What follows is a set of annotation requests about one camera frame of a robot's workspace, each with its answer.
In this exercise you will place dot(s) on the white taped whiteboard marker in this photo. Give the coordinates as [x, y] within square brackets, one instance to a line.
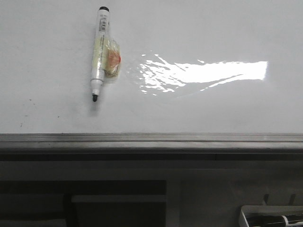
[106, 60]

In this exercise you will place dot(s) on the white tray with markers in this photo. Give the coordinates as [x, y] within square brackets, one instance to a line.
[271, 216]

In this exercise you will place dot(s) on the white whiteboard with aluminium frame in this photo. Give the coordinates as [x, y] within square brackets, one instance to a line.
[198, 79]

